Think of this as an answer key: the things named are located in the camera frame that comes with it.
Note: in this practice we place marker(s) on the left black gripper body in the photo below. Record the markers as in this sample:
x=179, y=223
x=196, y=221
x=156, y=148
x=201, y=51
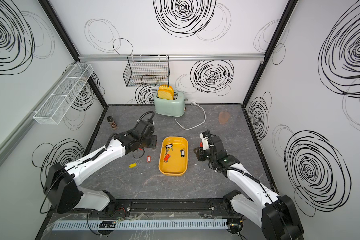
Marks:
x=150, y=142

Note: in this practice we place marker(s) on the yellow plastic storage box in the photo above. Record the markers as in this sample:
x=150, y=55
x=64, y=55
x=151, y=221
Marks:
x=176, y=166

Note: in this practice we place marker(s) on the yellow toast slice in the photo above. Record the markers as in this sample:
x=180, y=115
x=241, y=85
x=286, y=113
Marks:
x=166, y=92

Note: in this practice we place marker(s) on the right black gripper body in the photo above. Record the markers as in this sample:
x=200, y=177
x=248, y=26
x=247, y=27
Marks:
x=203, y=155

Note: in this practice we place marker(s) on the brown spice jar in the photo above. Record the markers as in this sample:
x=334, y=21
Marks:
x=112, y=122

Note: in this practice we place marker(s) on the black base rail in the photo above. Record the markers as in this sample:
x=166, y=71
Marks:
x=216, y=207

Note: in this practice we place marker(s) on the red upright key tag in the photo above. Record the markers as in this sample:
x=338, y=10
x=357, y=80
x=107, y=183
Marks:
x=166, y=159

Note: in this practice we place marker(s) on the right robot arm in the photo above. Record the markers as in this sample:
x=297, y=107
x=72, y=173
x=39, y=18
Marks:
x=254, y=195

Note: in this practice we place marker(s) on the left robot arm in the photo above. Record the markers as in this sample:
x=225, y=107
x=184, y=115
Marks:
x=63, y=184

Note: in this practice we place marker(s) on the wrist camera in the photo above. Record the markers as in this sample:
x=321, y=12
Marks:
x=145, y=126
x=209, y=141

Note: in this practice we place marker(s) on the white wire wall shelf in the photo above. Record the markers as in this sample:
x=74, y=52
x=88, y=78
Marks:
x=72, y=92

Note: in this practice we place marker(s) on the black wire wall basket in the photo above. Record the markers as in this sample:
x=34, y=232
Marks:
x=147, y=69

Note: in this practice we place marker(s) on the mint green toaster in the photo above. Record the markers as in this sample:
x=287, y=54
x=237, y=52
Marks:
x=172, y=108

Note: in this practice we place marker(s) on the white slotted cable duct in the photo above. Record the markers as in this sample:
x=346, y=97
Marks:
x=172, y=224

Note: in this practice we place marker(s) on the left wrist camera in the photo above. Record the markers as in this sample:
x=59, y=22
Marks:
x=145, y=126

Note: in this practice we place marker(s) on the yellow tag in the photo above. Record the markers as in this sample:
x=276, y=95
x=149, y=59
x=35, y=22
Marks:
x=132, y=165

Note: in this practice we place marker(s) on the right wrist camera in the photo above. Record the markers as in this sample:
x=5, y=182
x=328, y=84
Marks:
x=209, y=141

